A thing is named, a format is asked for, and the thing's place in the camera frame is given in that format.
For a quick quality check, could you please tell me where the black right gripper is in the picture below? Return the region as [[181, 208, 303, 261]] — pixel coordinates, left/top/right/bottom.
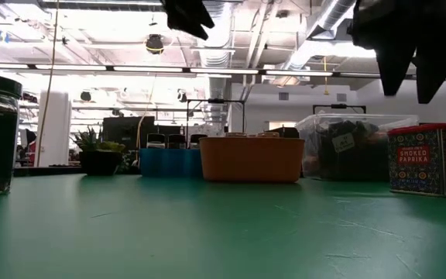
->
[[348, 0, 446, 105]]

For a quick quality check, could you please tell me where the small pink block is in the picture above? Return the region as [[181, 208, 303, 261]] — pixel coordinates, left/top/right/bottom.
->
[[386, 122, 446, 198]]

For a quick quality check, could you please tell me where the black-lid spice jar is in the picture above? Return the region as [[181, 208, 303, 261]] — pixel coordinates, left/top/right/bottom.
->
[[167, 133, 187, 150], [146, 133, 166, 150], [189, 133, 208, 150]]

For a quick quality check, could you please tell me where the black ceiling dome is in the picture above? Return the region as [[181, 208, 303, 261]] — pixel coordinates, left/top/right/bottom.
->
[[145, 33, 165, 55]]

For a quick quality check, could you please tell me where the LED light bar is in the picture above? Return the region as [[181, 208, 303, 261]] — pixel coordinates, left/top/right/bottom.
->
[[0, 61, 446, 82]]

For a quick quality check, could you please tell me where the orange cloth piece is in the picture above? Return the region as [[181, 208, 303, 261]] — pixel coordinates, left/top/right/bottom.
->
[[365, 129, 389, 156]]

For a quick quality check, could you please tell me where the white label tag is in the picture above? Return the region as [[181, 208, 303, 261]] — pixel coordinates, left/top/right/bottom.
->
[[331, 133, 356, 153]]

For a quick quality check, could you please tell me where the black fabric bundle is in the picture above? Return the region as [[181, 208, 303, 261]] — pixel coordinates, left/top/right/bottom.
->
[[317, 119, 390, 181]]

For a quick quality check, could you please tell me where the black background monitor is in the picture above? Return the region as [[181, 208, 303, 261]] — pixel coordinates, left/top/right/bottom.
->
[[101, 115, 156, 151]]

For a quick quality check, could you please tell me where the clear plastic storage box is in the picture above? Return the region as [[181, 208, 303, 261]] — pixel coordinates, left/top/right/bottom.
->
[[295, 113, 420, 182]]

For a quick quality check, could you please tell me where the teal plastic bin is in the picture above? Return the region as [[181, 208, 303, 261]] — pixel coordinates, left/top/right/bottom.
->
[[139, 147, 204, 179]]

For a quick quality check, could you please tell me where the orange plastic bin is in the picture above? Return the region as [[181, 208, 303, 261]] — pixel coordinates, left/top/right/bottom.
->
[[198, 136, 306, 184]]

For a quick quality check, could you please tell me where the succulent plant in black pot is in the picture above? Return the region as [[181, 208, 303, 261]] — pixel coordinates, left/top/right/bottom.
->
[[71, 126, 127, 176]]

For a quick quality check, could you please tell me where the white building column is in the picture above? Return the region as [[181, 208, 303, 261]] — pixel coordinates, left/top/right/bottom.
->
[[35, 89, 73, 168]]

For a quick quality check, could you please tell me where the person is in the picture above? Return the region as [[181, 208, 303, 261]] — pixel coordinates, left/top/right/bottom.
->
[[23, 129, 38, 167]]

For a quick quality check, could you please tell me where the green table mat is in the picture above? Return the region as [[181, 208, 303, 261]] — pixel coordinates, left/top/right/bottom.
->
[[0, 173, 446, 279]]

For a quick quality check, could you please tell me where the silver ceiling duct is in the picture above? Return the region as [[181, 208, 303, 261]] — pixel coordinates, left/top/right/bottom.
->
[[280, 0, 359, 84], [191, 0, 236, 133]]

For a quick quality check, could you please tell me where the black background rig frame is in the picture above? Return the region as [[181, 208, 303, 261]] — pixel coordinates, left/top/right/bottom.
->
[[312, 103, 367, 115], [186, 98, 246, 135]]

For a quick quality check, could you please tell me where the yellow hanging cable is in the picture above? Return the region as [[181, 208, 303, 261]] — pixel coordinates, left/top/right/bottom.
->
[[35, 0, 60, 166]]

